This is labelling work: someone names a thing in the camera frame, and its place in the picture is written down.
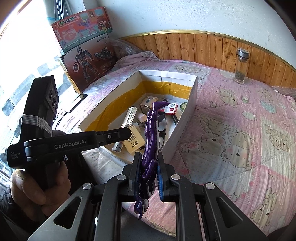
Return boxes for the purple toy figure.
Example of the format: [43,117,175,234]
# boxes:
[134,101,169,219]

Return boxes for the gold tissue pack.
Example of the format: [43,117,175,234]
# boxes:
[124,126,145,154]

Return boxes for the pink stapler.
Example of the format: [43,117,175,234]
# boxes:
[137,113,147,123]

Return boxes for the gold tea tin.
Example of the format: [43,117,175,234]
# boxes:
[139,96,158,114]

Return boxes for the red white cigarette box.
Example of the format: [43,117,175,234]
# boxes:
[164,103,178,115]

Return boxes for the green tape roll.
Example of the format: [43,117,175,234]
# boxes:
[180,102,187,111]

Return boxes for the black sunglasses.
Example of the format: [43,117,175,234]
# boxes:
[158,114,167,150]

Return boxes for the black marker pen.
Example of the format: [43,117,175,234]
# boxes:
[163,108,179,125]

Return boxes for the person's left hand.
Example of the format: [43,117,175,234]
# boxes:
[11,162,71,223]

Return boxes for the white cardboard box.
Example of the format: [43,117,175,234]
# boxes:
[79,70,198,163]

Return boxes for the robot toy box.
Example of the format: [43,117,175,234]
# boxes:
[61,34,117,93]

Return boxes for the pink cartoon quilt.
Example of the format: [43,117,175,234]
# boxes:
[55,51,295,235]

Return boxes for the colourful toy box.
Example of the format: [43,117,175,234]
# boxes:
[52,6,112,53]

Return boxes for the glass bottle metal lid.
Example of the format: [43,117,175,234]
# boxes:
[234,48,249,84]

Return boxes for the clear plastic wrap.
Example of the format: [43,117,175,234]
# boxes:
[272,86,296,98]

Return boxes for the left gripper camera unit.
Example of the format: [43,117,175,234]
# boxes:
[20,75,59,142]

